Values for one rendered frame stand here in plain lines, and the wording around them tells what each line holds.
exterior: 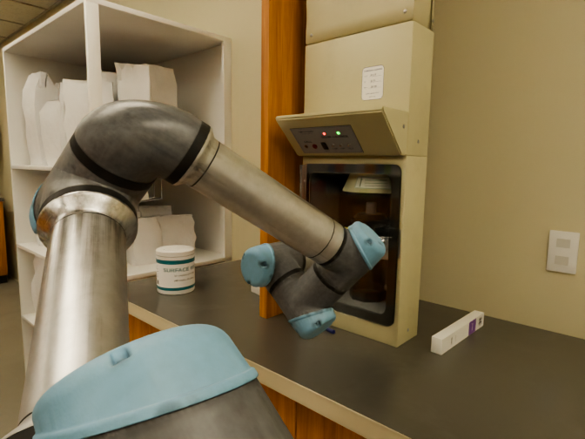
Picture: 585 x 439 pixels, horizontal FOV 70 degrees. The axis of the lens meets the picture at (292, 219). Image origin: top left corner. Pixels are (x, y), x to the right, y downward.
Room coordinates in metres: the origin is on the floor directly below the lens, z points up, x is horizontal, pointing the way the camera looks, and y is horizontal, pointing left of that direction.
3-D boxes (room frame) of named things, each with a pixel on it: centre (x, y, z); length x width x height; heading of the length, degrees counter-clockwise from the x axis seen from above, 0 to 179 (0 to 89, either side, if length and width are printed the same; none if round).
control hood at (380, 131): (1.04, -0.11, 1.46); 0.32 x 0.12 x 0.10; 48
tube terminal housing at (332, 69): (1.18, -0.23, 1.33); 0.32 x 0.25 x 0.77; 48
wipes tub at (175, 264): (1.42, 0.41, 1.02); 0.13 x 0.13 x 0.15
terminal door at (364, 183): (1.08, -0.14, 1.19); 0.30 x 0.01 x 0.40; 47
